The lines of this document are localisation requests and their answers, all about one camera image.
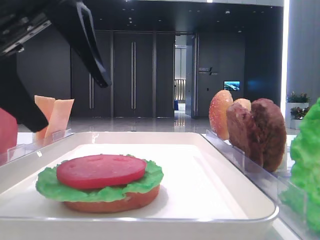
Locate white rectangular tray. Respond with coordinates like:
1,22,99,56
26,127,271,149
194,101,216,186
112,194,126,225
0,132,279,240

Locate clear acrylic rack left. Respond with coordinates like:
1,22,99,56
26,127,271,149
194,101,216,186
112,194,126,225
0,129,73,166

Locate wall display screen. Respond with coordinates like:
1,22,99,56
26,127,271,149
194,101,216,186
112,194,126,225
223,81,240,91

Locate red tomato slice front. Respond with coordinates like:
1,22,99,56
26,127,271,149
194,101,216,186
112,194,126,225
56,154,147,190

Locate clear acrylic rack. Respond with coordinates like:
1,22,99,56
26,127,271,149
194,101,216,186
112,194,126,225
205,128,320,240
0,129,73,166

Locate clear acrylic rack right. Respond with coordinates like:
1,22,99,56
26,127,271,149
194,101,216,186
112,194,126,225
205,128,320,240

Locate orange cheese slice left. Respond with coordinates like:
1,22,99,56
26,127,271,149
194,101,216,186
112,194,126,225
34,95,56,141

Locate potted plants in planter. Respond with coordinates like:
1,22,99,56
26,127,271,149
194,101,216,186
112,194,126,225
285,91,310,130

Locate bottom bun slice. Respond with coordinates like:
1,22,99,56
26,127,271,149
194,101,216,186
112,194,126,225
63,184,161,214

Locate bun slice behind patties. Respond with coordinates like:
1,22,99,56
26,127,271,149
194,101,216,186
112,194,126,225
234,98,251,111

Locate green lettuce leaf in rack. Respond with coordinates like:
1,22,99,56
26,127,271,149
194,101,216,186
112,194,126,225
280,100,320,233

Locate brown meat patty left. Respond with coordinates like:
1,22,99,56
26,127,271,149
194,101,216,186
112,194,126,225
226,103,263,166

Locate green lettuce leaf on bun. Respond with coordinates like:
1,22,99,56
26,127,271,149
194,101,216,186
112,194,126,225
35,160,164,203

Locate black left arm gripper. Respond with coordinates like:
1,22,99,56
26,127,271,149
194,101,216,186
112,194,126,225
0,0,111,133

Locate red tomato slice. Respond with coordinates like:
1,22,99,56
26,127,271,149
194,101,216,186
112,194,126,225
56,154,147,190
0,108,18,154

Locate sesame bun top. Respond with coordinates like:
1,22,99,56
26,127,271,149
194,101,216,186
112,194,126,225
208,90,233,140

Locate red tomato slice rear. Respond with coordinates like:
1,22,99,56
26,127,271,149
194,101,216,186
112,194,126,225
0,108,18,154

